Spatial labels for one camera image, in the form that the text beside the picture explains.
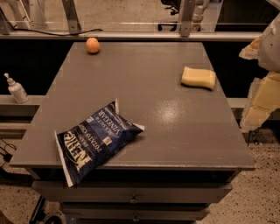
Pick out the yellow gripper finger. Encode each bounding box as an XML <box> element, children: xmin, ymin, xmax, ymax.
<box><xmin>239</xmin><ymin>37</ymin><xmax>261</xmax><ymax>60</ymax></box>
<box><xmin>240</xmin><ymin>72</ymin><xmax>280</xmax><ymax>132</ymax></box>

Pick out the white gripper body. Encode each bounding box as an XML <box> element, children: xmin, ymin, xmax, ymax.
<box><xmin>258</xmin><ymin>13</ymin><xmax>280</xmax><ymax>72</ymax></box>

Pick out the yellow sponge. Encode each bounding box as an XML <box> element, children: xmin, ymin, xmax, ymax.
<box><xmin>181</xmin><ymin>66</ymin><xmax>216</xmax><ymax>90</ymax></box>

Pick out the grey drawer cabinet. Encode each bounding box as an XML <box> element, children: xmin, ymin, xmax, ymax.
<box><xmin>11</xmin><ymin>42</ymin><xmax>255</xmax><ymax>224</ymax></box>

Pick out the orange fruit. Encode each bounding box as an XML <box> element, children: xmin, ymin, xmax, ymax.
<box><xmin>86</xmin><ymin>38</ymin><xmax>100</xmax><ymax>53</ymax></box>

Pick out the upper metal drawer knob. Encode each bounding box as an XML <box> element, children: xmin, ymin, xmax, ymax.
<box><xmin>129</xmin><ymin>196</ymin><xmax>138</xmax><ymax>204</ymax></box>

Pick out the blue potato chip bag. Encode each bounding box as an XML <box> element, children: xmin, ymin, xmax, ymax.
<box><xmin>54</xmin><ymin>99</ymin><xmax>144</xmax><ymax>187</ymax></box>

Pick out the white pump bottle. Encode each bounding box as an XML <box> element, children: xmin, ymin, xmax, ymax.
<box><xmin>4</xmin><ymin>73</ymin><xmax>29</xmax><ymax>104</ymax></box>

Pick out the right metal frame post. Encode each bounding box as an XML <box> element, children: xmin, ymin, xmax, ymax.
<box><xmin>179</xmin><ymin>0</ymin><xmax>195</xmax><ymax>38</ymax></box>

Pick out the metal frame post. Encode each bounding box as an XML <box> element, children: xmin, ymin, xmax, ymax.
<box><xmin>62</xmin><ymin>0</ymin><xmax>81</xmax><ymax>35</ymax></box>
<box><xmin>179</xmin><ymin>0</ymin><xmax>195</xmax><ymax>38</ymax></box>

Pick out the left metal frame post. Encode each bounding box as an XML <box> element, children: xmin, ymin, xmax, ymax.
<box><xmin>62</xmin><ymin>0</ymin><xmax>81</xmax><ymax>35</ymax></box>

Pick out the black cable on ledge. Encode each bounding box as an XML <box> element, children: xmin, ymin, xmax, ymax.
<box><xmin>5</xmin><ymin>21</ymin><xmax>103</xmax><ymax>37</ymax></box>

